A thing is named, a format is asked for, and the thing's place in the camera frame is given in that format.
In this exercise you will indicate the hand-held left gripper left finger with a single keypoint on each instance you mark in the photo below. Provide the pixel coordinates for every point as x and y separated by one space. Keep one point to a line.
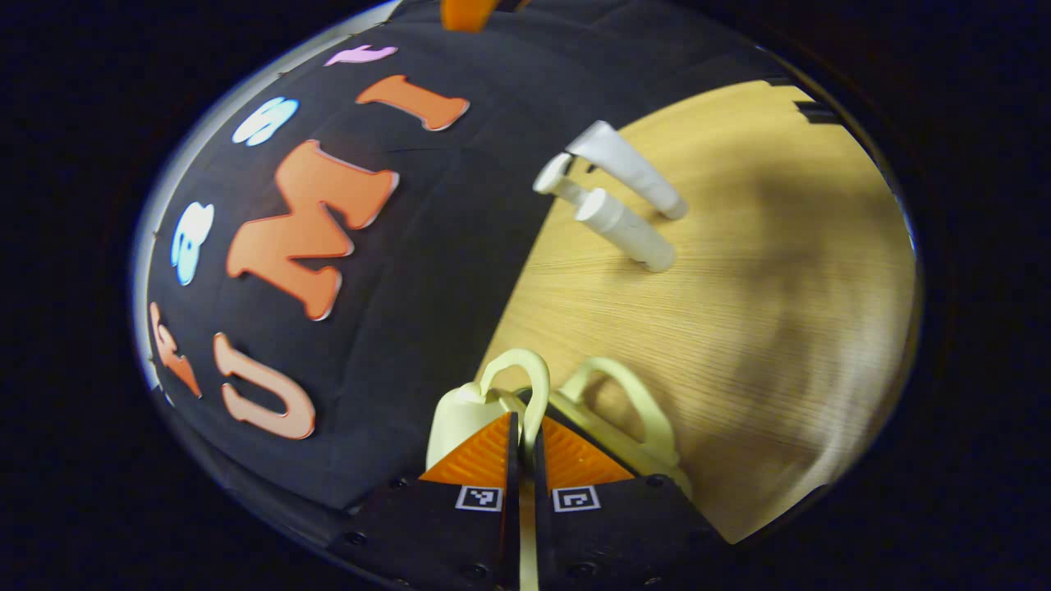
509 533

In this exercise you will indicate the white squeeze tube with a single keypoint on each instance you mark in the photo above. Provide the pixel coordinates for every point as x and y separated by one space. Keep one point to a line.
628 164

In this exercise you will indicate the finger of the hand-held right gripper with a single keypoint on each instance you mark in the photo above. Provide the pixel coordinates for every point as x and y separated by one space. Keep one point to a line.
470 12

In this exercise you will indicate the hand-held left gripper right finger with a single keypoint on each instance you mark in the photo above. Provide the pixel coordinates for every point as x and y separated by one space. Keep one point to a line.
545 533

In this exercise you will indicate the white pump bottle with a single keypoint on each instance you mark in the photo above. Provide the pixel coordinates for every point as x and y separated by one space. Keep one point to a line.
624 230

